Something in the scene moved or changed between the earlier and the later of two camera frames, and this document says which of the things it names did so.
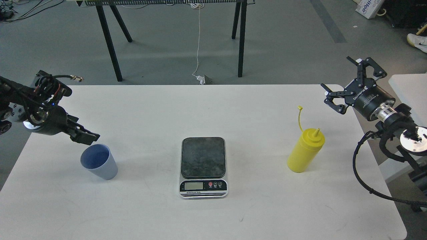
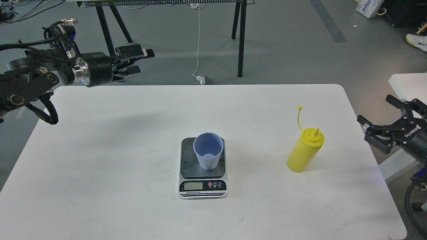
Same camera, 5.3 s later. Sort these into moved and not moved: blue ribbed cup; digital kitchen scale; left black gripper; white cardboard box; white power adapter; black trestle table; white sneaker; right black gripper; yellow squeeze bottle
Moved: blue ribbed cup; right black gripper; left black gripper
Not moved: white sneaker; digital kitchen scale; white power adapter; white cardboard box; yellow squeeze bottle; black trestle table
